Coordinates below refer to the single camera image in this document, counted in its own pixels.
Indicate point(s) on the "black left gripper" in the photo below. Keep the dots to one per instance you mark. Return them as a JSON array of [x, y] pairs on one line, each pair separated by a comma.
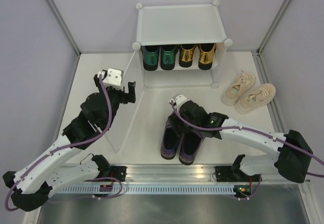
[[131, 96]]

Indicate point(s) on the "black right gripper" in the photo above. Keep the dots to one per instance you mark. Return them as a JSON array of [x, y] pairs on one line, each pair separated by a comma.
[[180, 114]]

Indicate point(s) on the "purple loafer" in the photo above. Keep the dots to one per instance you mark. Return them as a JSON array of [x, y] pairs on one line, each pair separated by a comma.
[[190, 146], [171, 139]]

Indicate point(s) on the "green loafer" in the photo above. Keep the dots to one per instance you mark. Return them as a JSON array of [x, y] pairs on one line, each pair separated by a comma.
[[168, 56], [150, 57]]

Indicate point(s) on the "white cabinet door panel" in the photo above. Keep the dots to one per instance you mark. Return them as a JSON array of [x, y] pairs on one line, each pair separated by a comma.
[[119, 131]]

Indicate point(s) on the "gold pointed shoe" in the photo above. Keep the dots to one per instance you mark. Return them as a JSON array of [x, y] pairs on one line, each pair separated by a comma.
[[186, 53], [206, 55]]

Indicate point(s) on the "gold pointed shoe front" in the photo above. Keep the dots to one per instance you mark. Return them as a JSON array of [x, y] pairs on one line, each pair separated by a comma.
[[206, 55]]

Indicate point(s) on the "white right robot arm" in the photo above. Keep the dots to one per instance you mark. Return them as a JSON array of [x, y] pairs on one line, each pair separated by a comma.
[[286, 154]]

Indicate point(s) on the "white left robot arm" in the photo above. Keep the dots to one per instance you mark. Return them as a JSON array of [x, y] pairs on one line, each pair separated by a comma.
[[94, 120]]

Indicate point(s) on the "white plastic shoe cabinet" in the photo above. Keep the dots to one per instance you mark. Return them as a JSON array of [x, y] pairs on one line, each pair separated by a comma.
[[182, 24]]

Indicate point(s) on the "beige sneaker rear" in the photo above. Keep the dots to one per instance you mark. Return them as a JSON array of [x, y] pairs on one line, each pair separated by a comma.
[[239, 86]]

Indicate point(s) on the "beige sneaker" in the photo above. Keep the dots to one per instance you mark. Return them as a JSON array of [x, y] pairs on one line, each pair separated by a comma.
[[239, 86], [261, 96]]

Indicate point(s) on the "beige sneaker front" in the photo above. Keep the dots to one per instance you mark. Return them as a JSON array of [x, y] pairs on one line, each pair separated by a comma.
[[261, 96]]

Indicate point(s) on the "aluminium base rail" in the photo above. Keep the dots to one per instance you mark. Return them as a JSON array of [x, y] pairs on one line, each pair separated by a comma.
[[167, 173]]

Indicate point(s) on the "white slotted cable duct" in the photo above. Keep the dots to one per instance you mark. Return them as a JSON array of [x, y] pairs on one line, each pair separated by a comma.
[[212, 189]]

